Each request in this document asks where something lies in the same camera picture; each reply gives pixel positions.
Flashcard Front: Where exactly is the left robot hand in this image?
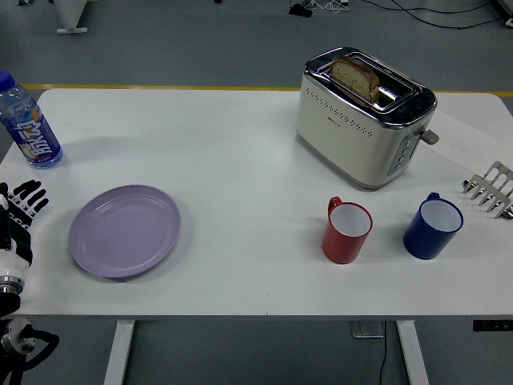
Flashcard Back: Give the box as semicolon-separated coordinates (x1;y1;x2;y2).
0;180;51;278

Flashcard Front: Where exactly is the purple plate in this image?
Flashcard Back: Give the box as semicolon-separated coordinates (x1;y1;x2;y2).
67;184;182;280

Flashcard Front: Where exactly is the blue labelled drink bottle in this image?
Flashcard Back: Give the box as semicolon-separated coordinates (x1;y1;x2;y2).
0;70;64;170

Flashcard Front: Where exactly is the white table leg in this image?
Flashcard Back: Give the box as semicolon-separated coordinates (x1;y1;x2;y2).
395;320;430;385
103;320;135;385

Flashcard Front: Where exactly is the white stand foot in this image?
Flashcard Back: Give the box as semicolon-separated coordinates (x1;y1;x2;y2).
55;0;89;34

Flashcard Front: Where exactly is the red mug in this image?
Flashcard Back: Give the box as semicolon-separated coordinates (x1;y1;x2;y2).
321;196;374;265

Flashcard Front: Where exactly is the cream and chrome toaster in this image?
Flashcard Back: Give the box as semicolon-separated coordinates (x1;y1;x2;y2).
295;47;440;191

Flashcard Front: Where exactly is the grey floor box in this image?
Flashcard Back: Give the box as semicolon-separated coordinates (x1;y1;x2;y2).
349;320;386;339

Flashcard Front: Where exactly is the black power adapter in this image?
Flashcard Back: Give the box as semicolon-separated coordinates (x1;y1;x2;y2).
288;2;313;18

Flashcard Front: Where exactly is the bread slice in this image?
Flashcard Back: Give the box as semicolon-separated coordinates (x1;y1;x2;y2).
329;55;381;103

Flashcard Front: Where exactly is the blue mug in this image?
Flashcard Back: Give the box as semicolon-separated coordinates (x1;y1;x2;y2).
402;192;465;261

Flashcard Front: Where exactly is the white paper sheet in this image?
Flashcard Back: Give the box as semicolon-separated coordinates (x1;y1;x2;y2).
418;107;513;174

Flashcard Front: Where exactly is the silver metal toast rack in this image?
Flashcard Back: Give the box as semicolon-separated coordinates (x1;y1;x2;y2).
463;160;513;220

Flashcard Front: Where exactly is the black table control panel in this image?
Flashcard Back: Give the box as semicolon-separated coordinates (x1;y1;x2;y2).
472;320;513;333

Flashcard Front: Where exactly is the thin black cable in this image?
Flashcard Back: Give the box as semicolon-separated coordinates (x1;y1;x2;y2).
378;320;389;385

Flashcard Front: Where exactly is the white floor cable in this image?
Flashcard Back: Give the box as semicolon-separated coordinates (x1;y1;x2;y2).
310;0;350;12

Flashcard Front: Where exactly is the long black floor cable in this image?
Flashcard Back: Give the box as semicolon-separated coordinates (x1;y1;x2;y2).
390;0;513;30

